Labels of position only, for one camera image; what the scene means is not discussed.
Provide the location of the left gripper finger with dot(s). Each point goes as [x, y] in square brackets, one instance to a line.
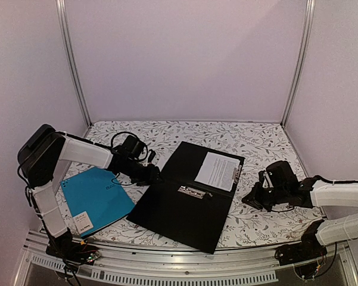
[151, 156]
[149, 175]

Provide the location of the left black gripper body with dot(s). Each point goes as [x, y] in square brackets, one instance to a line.
[137, 175]

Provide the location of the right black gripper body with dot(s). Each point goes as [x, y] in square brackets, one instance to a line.
[277, 196]

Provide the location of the black clip folder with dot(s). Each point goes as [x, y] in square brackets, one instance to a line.
[181, 209]

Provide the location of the printed paper sheet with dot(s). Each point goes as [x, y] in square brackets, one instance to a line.
[218, 171]

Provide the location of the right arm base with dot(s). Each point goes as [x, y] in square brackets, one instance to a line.
[307, 249]

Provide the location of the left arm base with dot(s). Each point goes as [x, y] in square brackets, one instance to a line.
[78, 253]

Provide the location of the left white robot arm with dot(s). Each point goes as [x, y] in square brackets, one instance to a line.
[39, 156]

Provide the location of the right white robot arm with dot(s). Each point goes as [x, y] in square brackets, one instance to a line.
[310, 193]

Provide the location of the blue folder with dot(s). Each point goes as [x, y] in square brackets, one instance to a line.
[95, 200]

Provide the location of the floral tablecloth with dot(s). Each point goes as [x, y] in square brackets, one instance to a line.
[259, 143]

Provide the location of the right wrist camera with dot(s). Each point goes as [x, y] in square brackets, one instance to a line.
[280, 175]

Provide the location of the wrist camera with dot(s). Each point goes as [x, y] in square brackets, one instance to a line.
[280, 175]
[133, 146]

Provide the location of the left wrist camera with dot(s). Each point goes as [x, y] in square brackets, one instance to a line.
[133, 146]

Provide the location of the left aluminium frame post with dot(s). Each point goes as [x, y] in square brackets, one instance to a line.
[68, 46]

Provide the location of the aluminium frame post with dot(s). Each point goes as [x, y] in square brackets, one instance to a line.
[68, 46]
[302, 54]

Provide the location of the front aluminium rail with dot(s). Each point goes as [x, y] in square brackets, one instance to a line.
[129, 264]

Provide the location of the right aluminium frame post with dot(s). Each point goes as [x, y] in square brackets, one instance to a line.
[302, 54]

